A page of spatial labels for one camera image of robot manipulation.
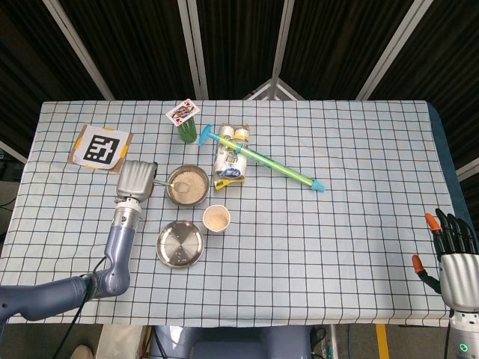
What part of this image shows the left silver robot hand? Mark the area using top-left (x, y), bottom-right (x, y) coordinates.
top-left (115, 159), bottom-right (158, 205)

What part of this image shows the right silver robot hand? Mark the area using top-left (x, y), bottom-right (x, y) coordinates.
top-left (411, 208), bottom-right (479, 312)

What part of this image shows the metal spoon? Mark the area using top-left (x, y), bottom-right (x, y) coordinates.
top-left (152, 179), bottom-right (192, 194)

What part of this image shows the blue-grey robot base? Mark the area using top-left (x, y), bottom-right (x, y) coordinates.
top-left (149, 325), bottom-right (314, 359)

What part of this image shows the steel bowl with grain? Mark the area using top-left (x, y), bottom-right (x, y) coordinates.
top-left (165, 164), bottom-right (211, 206)

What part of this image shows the green cup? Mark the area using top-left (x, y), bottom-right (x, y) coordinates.
top-left (175, 115), bottom-right (198, 144)

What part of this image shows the flat steel plate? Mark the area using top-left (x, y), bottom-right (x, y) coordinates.
top-left (156, 220), bottom-right (207, 269)

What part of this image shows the white paper cup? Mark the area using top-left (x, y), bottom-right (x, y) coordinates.
top-left (202, 204), bottom-right (231, 235)

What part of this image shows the cardboard with fiducial marker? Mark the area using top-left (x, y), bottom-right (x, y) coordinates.
top-left (67, 124), bottom-right (134, 175)

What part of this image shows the playing card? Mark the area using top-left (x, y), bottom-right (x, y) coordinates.
top-left (165, 98), bottom-right (201, 126)

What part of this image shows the pack of yogurt bottles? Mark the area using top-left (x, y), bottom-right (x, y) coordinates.
top-left (213, 123), bottom-right (251, 191)

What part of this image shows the green blue water pump toy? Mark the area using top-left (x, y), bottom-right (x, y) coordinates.
top-left (198, 123), bottom-right (326, 194)

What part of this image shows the white plastic bag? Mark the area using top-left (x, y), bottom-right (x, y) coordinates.
top-left (97, 324), bottom-right (145, 359)

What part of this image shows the blue checked tablecloth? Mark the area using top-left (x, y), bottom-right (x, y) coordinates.
top-left (0, 99), bottom-right (456, 328)

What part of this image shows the white metal screen foot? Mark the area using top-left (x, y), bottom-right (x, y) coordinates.
top-left (242, 77), bottom-right (306, 101)

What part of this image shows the black folding screen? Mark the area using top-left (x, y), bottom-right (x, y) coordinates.
top-left (0, 0), bottom-right (479, 180)

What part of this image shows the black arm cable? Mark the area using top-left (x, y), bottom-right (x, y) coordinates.
top-left (66, 257), bottom-right (109, 359)

